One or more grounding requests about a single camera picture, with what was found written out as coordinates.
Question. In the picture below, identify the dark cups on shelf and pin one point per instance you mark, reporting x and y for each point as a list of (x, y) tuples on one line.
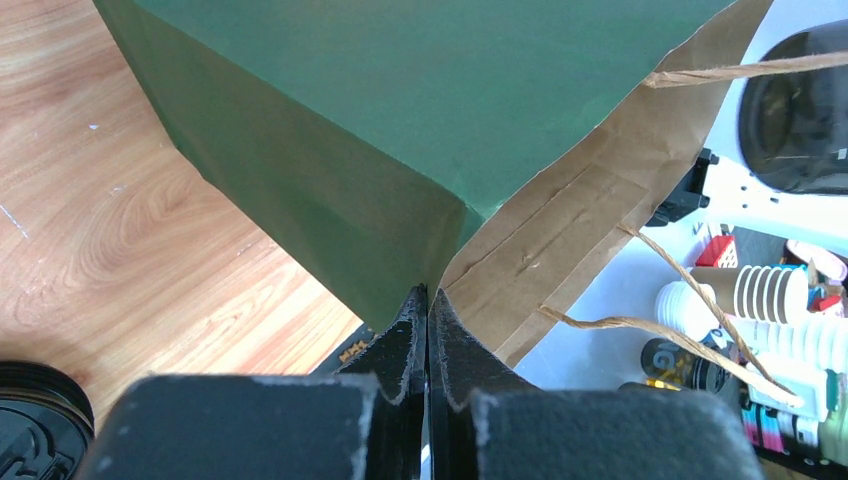
[(663, 360)]

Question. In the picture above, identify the stacked paper cups background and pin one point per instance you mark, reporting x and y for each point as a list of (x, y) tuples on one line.
[(800, 349)]

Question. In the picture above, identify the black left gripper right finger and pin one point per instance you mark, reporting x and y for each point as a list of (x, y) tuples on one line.
[(487, 422)]

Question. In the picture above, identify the green paper bag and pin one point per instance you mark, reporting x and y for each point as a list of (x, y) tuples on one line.
[(499, 150)]

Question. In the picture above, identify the black lid stack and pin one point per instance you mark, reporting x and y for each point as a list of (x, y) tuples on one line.
[(47, 422)]

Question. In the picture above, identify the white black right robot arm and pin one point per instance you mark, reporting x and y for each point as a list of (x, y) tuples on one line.
[(792, 121)]

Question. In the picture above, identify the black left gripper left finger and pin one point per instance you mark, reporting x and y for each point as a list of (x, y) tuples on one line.
[(363, 421)]

